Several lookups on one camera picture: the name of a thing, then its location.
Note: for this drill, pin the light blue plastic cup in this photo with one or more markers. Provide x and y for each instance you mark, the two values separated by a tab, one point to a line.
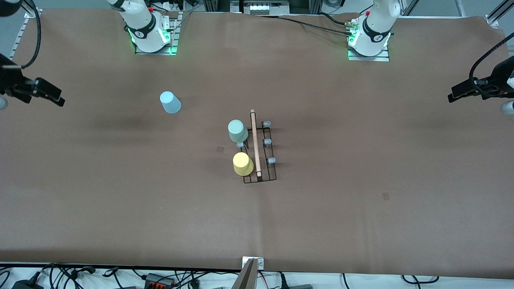
171	103

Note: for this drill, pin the black power plug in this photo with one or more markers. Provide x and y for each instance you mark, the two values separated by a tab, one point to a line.
283	281

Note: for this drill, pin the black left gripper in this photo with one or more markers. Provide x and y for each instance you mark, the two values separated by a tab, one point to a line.
501	77

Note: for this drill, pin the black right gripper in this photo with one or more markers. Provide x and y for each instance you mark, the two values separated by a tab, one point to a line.
9	78

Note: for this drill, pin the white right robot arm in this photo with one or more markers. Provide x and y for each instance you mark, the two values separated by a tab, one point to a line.
140	24

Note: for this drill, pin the pale green plastic cup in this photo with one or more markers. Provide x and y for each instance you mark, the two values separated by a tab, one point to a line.
237	131

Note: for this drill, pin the white power strip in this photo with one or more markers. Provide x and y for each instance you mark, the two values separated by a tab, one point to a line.
172	5

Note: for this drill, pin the yellow plastic cup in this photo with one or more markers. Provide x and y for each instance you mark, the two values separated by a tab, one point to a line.
243	163

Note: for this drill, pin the grey terminal block device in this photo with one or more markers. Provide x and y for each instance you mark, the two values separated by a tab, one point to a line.
263	7

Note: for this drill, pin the black power adapter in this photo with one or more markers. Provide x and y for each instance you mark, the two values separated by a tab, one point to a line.
26	283

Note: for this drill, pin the black orange connector block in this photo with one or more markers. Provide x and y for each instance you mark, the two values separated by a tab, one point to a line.
158	280

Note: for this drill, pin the brown table mat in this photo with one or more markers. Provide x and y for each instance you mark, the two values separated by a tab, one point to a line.
321	224

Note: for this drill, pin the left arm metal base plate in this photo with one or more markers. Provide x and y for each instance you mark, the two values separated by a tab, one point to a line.
383	58

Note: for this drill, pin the aluminium corner frame profile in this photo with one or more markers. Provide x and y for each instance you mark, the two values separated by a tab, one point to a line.
498	14

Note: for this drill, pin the perforated aluminium side rail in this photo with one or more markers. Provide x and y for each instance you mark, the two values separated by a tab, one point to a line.
18	38

